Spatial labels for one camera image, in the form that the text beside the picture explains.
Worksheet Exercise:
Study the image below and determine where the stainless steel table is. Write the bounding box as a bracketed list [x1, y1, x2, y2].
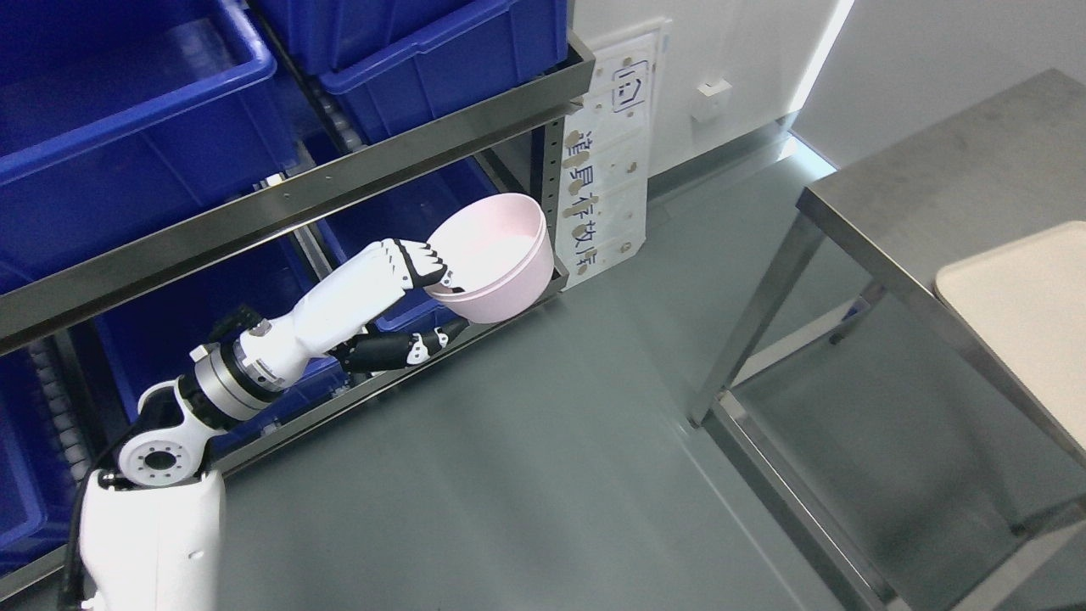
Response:
[687, 71, 1085, 610]

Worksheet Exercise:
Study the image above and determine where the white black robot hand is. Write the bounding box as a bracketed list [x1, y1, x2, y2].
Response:
[239, 238, 469, 389]

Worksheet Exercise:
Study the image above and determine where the blue bin middle shelf right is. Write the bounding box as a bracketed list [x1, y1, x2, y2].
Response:
[260, 1, 568, 143]

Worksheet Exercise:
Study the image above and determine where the white sign board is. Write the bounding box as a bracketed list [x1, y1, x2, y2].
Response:
[551, 17, 674, 289]

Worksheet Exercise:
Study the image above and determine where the blue bin shelf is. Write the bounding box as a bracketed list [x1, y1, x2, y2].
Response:
[260, 1, 568, 143]
[1, 1, 299, 293]

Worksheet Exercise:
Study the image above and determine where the blue bin lower centre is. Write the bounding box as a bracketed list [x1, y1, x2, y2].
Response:
[71, 238, 317, 440]

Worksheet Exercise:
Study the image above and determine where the beige plastic tray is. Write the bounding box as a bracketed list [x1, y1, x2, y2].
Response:
[935, 221, 1085, 442]

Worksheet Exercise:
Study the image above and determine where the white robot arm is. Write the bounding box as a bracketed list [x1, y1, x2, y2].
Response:
[56, 306, 287, 610]

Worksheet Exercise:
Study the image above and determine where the white wall socket box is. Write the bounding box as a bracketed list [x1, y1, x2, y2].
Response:
[690, 78, 733, 123]

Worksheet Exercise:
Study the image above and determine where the blue bin middle shelf centre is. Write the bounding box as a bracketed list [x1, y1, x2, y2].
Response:
[1, 1, 299, 293]

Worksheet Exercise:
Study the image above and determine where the blue bin lower left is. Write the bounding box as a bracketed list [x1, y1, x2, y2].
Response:
[1, 351, 76, 574]

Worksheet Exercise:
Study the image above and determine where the metal shelf rack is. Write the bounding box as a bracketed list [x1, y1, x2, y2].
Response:
[0, 30, 596, 603]

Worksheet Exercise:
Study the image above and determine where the pink bowl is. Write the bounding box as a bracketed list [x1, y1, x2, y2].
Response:
[424, 193, 554, 323]

